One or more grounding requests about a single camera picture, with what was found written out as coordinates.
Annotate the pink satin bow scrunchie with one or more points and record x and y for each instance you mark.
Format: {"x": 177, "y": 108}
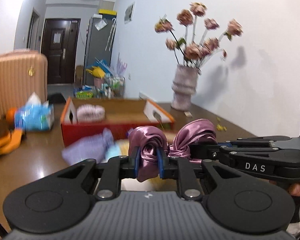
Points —
{"x": 149, "y": 139}

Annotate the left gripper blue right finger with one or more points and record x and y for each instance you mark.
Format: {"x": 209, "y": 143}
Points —
{"x": 183, "y": 172}

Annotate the blue tissue pack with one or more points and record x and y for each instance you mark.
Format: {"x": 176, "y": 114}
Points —
{"x": 34, "y": 116}

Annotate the pink ribbed suitcase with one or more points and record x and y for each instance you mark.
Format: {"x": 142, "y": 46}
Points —
{"x": 22, "y": 73}

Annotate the lilac fuzzy headband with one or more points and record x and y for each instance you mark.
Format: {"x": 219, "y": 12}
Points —
{"x": 90, "y": 113}

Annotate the wire storage rack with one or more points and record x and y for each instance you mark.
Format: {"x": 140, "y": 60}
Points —
{"x": 113, "y": 87}

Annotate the light blue fluffy towel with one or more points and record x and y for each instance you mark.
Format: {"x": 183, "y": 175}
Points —
{"x": 113, "y": 151}

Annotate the orange fruit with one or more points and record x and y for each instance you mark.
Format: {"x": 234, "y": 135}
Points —
{"x": 10, "y": 115}

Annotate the yellow watering can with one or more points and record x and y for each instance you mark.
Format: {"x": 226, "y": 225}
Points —
{"x": 96, "y": 72}

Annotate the grey refrigerator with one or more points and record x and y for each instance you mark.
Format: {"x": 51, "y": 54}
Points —
{"x": 97, "y": 44}

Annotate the red orange cardboard box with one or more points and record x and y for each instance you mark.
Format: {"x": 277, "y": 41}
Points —
{"x": 121, "y": 115}

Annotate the yellow box on refrigerator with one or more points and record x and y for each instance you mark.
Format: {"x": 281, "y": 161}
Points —
{"x": 108, "y": 12}

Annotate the dark brown entrance door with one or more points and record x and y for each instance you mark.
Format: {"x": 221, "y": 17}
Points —
{"x": 59, "y": 45}

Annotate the purple drawstring pouch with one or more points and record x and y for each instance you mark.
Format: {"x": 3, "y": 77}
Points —
{"x": 97, "y": 147}

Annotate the person's right hand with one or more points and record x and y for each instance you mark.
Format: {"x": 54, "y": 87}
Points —
{"x": 294, "y": 189}

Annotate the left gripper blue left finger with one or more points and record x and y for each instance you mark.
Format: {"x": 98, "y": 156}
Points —
{"x": 111, "y": 173}

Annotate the pink fuzzy vase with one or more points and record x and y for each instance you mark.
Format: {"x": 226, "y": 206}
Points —
{"x": 184, "y": 87}

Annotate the dried pink rose bouquet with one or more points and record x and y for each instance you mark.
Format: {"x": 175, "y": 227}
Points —
{"x": 195, "y": 48}

